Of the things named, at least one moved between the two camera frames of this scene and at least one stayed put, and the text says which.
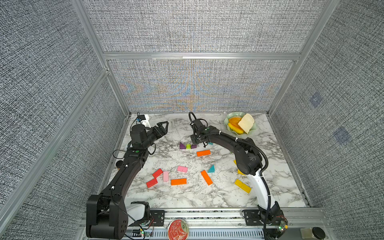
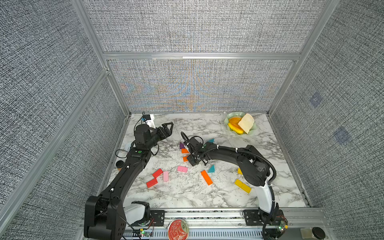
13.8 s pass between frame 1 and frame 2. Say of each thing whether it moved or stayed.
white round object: stayed
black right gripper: moved
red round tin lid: stayed
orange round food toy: stayed
